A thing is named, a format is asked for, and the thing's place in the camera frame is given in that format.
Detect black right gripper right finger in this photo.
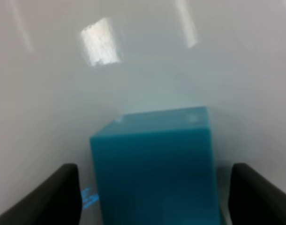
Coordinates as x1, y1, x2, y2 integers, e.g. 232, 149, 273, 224
229, 163, 286, 225

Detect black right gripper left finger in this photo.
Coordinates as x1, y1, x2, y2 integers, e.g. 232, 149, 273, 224
0, 164, 83, 225

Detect blue cube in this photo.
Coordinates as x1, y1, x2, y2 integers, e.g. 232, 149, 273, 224
90, 106, 220, 225

